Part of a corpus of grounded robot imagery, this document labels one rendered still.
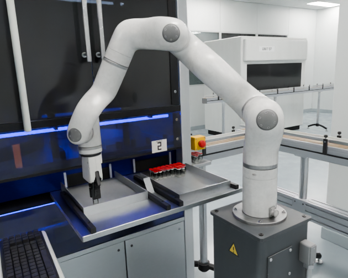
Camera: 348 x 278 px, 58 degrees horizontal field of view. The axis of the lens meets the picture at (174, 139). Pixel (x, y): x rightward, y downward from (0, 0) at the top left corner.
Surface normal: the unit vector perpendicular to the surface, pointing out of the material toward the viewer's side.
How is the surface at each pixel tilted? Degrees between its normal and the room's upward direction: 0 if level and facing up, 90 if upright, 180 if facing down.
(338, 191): 90
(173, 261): 90
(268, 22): 90
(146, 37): 95
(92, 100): 51
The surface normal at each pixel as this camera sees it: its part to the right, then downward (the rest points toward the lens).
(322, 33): -0.84, 0.14
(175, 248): 0.54, 0.15
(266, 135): -0.04, 0.74
